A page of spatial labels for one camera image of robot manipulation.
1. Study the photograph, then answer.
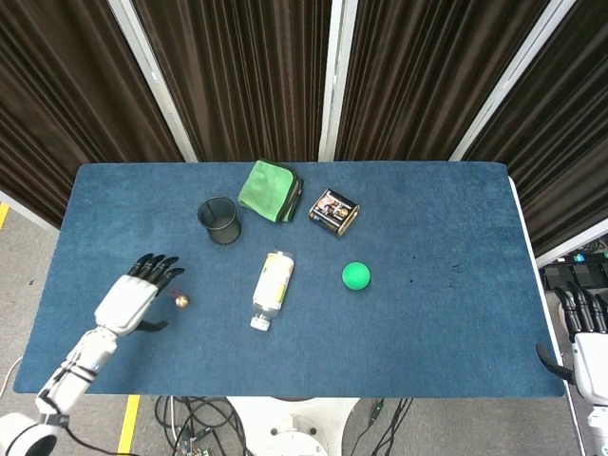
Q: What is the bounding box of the dark brown curtain panel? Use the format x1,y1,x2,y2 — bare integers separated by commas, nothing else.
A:
334,0,552,162
0,0,186,229
463,0,608,257
132,0,333,162

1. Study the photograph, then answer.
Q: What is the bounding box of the black gold printed tin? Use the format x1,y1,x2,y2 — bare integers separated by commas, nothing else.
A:
307,188,361,239

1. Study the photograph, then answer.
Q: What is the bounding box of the blue table mat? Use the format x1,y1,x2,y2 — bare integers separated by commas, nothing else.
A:
12,161,566,399

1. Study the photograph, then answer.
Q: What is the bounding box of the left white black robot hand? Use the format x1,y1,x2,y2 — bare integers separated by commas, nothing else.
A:
93,254,186,338

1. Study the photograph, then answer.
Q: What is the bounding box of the black equipment box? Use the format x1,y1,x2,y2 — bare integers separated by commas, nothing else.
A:
541,237,608,292

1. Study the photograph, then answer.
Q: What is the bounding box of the black mesh pen cup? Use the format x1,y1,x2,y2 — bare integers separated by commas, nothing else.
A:
197,196,242,246

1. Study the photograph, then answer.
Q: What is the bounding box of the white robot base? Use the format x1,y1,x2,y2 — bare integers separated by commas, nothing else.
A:
227,396,358,456

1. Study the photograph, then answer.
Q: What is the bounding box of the folded green microfibre cloth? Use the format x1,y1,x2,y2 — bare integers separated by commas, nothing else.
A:
237,159,304,223

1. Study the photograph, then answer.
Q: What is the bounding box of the white partition post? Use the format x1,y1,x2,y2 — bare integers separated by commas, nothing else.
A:
317,0,359,162
106,0,199,163
448,0,579,162

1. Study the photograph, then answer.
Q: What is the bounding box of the yellow floor tape strip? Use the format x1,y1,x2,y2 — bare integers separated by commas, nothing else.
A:
116,394,142,455

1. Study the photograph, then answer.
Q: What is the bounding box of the green foam ball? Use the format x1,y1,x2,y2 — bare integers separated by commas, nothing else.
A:
341,260,372,292

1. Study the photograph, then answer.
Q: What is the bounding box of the clear plastic bottle white cap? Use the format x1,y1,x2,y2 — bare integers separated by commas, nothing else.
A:
249,250,296,333

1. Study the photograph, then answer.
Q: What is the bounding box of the gold bell with red ribbon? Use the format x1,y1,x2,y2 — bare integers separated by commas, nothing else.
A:
164,286,191,310

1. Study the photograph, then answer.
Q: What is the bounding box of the white table frame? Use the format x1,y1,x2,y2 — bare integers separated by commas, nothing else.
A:
506,174,586,456

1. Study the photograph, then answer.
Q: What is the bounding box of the black cable bundle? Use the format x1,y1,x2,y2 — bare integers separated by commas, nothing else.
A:
349,397,414,456
154,396,251,456

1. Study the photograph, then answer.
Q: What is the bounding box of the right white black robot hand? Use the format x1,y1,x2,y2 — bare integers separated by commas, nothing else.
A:
535,279,608,406

